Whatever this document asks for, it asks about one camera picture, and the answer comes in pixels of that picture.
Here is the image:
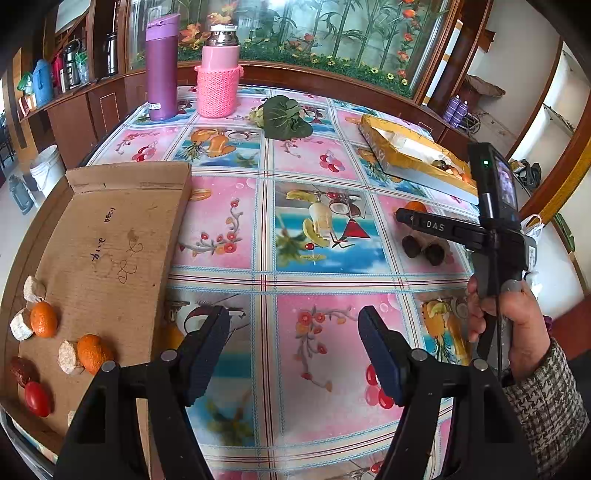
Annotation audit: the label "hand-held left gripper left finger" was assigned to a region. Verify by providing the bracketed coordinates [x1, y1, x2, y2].
[54, 305, 230, 480]

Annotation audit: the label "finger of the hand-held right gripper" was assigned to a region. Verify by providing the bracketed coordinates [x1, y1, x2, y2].
[395, 208, 423, 230]

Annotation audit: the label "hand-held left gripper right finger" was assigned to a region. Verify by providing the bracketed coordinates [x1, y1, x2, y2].
[358, 305, 539, 480]

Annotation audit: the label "dark red date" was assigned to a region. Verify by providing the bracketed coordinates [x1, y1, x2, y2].
[402, 234, 426, 258]
[9, 356, 40, 385]

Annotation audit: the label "gold gift box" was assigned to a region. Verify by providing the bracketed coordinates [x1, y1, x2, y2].
[359, 113, 481, 206]

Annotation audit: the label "brown cardboard box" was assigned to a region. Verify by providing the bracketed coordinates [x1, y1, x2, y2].
[0, 161, 193, 472]

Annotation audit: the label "red cherry tomato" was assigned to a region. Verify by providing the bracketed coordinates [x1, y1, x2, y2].
[24, 381, 51, 417]

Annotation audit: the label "person's right forearm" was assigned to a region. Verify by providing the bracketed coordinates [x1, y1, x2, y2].
[501, 337, 589, 480]

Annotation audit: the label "person's right hand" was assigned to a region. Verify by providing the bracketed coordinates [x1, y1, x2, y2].
[465, 272, 552, 384]

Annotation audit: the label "white plastic bag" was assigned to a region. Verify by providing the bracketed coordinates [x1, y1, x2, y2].
[519, 213, 543, 241]

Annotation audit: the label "dark shoes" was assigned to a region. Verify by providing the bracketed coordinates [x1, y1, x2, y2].
[510, 159, 542, 185]

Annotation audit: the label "white foam pad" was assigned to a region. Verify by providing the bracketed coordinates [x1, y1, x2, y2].
[376, 127, 437, 158]

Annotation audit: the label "printed plastic tablecloth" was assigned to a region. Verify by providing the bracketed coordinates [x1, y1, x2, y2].
[88, 83, 536, 480]

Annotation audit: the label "brown paper bundle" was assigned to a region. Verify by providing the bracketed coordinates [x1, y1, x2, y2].
[464, 74, 504, 97]

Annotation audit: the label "green fabric leaves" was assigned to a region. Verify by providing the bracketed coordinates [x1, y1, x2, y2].
[249, 95, 314, 140]

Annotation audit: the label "bamboo painted glass panel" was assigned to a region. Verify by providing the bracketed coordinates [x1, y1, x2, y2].
[127, 0, 458, 93]

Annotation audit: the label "pink knit-sleeved thermos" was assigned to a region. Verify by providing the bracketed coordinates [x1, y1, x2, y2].
[194, 24, 243, 118]

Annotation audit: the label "white plastic bucket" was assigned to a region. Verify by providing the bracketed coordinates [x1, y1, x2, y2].
[30, 145, 65, 192]

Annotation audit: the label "grey glass jar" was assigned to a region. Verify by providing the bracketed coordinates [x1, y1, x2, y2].
[9, 174, 34, 214]

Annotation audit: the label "wooden sideboard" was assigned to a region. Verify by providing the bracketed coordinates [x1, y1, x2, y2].
[18, 74, 134, 169]

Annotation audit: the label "purple thermos bottle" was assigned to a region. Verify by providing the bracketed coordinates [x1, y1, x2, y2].
[145, 13, 182, 122]

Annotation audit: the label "dark steel flask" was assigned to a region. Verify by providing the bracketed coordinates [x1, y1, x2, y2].
[104, 32, 118, 77]

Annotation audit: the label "blue plastic jug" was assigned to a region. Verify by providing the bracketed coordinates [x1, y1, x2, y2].
[31, 59, 55, 108]

